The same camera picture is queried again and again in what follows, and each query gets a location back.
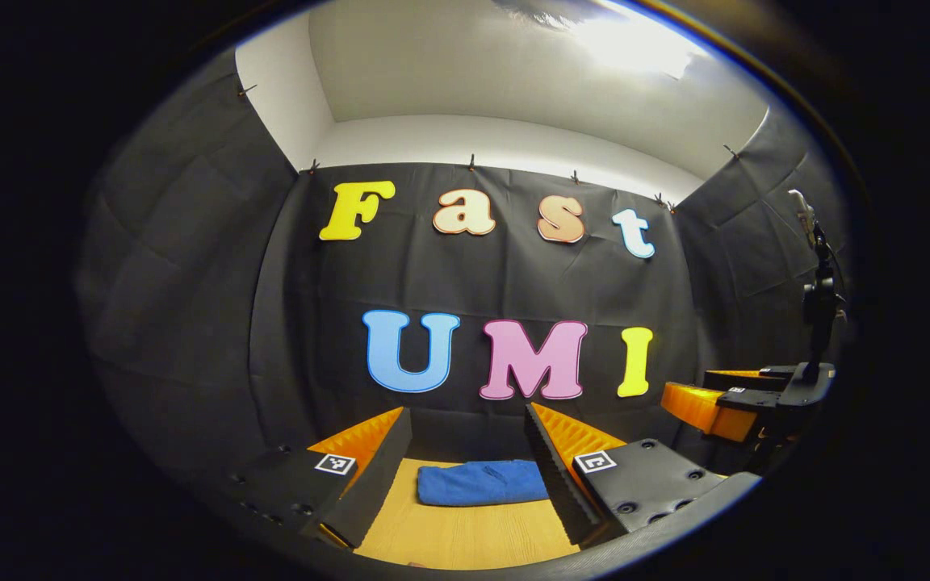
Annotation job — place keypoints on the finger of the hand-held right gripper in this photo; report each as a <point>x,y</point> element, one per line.
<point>743,377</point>
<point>699,407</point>

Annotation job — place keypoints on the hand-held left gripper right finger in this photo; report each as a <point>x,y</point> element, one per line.
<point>558,484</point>

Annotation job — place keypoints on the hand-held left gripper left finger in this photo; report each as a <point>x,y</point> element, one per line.
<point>372,484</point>

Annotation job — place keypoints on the blue knit garment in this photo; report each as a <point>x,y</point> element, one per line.
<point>481,482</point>

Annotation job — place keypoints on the row of small cloth clips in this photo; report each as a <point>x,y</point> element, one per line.
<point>471,162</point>

